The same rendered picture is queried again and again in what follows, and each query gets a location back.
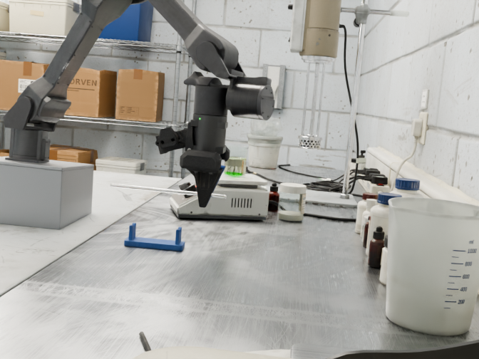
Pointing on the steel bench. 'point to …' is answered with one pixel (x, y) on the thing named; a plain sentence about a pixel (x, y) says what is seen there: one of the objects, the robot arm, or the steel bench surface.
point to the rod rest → (154, 241)
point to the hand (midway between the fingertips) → (204, 186)
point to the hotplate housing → (258, 210)
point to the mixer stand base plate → (322, 198)
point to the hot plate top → (243, 180)
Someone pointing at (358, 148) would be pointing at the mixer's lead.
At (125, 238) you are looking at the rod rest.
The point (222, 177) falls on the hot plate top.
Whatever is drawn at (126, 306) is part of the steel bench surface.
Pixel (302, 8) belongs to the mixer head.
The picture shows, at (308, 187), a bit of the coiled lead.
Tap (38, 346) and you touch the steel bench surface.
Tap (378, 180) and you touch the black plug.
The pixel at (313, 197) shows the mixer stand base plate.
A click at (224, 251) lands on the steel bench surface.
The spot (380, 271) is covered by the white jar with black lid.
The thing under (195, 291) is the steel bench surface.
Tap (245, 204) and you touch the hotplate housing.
